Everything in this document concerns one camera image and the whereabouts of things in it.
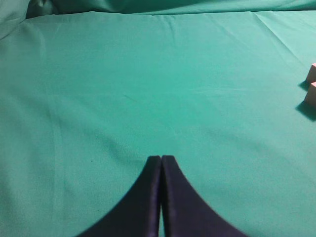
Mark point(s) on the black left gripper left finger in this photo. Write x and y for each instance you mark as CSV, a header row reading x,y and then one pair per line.
x,y
137,214

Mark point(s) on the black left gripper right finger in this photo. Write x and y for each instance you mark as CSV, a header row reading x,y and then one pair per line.
x,y
185,213

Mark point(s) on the green cloth backdrop and cover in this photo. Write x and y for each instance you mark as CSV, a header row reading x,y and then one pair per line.
x,y
90,88

